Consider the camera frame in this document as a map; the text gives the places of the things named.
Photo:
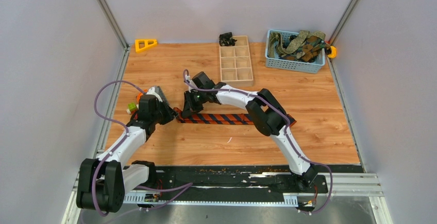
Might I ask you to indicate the green and red toy blocks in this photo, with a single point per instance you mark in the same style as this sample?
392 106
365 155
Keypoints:
132 110

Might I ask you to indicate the orange navy striped tie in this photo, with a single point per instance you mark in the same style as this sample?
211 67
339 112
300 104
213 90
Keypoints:
214 119

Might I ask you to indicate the yellow orange corner bracket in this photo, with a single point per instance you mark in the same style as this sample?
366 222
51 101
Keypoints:
330 51

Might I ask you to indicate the grey building baseplate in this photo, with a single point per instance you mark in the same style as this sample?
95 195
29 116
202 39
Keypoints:
162 95

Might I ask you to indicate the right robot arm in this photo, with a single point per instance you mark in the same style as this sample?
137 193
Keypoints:
263 111

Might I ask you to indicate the rolled black tie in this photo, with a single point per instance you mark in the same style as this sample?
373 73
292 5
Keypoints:
227 39

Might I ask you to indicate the yellow triangle bracket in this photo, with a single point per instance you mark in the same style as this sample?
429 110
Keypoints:
142 45

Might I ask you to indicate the blue plastic basket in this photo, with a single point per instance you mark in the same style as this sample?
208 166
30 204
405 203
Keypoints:
304 67

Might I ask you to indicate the orange curved block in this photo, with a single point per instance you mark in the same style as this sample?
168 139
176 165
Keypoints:
140 95

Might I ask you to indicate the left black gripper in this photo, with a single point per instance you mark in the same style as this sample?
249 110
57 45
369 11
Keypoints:
171 114

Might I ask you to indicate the wooden compartment box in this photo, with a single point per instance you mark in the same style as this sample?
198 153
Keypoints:
236 65

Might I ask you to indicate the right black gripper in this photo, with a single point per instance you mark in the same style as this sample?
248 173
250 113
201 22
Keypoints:
189 106

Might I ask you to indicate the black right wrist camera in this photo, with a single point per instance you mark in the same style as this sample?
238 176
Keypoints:
202 81

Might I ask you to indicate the brown teal patterned tie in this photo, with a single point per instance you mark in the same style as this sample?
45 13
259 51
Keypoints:
308 51

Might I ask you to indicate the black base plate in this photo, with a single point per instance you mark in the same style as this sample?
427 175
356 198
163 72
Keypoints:
260 183

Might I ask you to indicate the olive patterned tie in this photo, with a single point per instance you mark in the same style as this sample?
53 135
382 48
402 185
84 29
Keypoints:
280 44

